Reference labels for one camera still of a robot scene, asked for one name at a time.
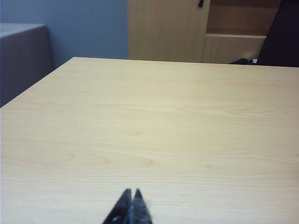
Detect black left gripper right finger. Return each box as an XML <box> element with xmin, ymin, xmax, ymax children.
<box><xmin>131</xmin><ymin>188</ymin><xmax>154</xmax><ymax>224</ymax></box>

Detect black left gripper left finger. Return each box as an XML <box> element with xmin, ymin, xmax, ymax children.
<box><xmin>102</xmin><ymin>188</ymin><xmax>132</xmax><ymax>224</ymax></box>

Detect grey low side cabinet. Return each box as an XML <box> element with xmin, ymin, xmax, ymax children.
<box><xmin>0</xmin><ymin>22</ymin><xmax>56</xmax><ymax>108</ymax></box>

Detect black office chair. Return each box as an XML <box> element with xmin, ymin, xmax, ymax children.
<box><xmin>228</xmin><ymin>0</ymin><xmax>299</xmax><ymax>68</ymax></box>

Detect light wooden shelf cabinet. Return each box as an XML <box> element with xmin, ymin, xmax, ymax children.
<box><xmin>128</xmin><ymin>0</ymin><xmax>284</xmax><ymax>64</ymax></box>

